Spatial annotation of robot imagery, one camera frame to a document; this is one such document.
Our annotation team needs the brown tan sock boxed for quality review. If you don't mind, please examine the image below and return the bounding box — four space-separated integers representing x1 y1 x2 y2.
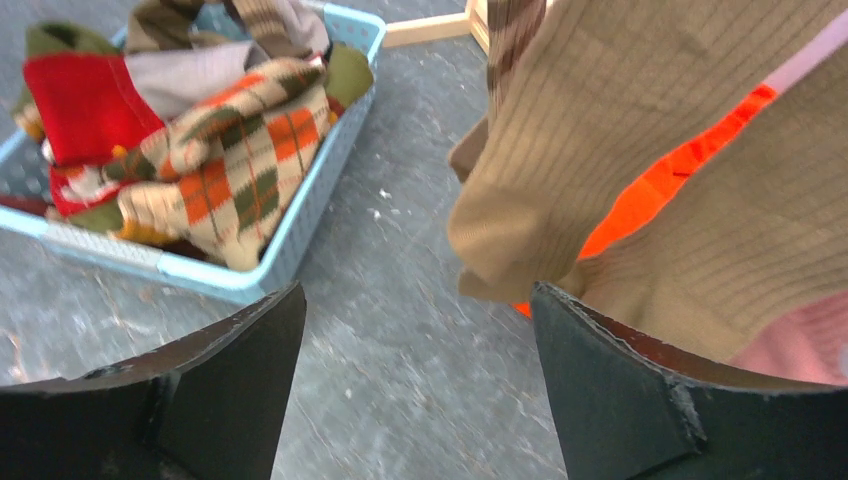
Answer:
562 50 847 361
448 1 847 303

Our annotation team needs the red sock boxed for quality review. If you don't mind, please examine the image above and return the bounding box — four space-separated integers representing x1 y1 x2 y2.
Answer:
23 52 164 216

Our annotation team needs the brown beige striped sock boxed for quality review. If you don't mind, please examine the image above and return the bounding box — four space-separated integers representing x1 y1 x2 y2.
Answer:
448 0 547 183

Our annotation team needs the light blue basket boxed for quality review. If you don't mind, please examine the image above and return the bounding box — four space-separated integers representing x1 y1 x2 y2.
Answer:
1 1 387 305

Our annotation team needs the wooden drying rack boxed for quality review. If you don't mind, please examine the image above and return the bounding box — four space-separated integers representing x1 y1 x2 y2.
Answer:
384 0 554 54

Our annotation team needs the pile of socks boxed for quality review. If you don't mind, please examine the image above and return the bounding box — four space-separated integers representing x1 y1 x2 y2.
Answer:
1 1 386 242

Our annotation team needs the argyle patterned sock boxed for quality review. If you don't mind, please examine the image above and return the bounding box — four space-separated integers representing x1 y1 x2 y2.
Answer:
102 58 331 271

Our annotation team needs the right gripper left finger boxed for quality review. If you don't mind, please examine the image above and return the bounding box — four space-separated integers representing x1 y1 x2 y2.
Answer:
1 284 306 479

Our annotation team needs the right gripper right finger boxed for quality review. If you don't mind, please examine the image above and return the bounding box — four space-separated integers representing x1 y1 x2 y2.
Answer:
531 283 847 480

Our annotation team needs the orange shirt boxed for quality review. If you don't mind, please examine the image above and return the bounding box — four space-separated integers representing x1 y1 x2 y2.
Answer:
513 82 780 319

